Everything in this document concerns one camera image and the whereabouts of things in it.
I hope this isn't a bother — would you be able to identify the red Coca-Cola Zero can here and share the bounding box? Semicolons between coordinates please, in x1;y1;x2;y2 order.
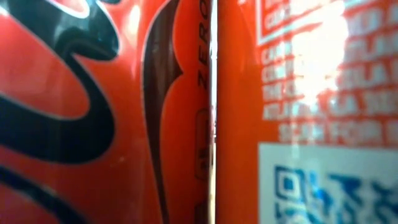
0;0;213;224

